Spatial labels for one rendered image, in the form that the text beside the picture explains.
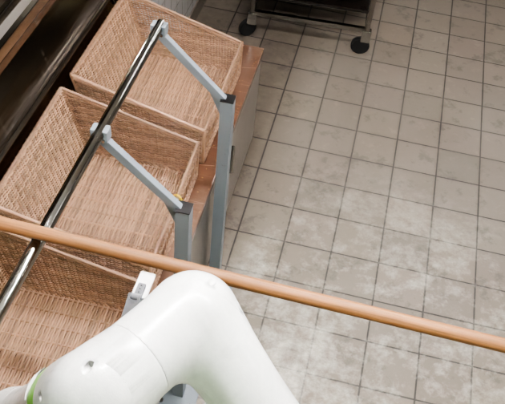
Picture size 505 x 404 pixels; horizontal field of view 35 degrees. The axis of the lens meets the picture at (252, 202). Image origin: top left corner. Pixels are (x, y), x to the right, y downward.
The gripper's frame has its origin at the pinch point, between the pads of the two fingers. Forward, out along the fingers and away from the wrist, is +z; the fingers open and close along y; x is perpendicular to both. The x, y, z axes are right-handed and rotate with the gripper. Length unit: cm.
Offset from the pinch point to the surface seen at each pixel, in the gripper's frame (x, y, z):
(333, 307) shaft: 37.0, -0.7, 8.3
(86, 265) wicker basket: -30, 43, 36
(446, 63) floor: 76, 117, 280
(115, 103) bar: -28, 1, 57
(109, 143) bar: -25, 5, 47
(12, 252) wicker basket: -52, 44, 36
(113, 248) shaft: -10.4, -1.7, 9.2
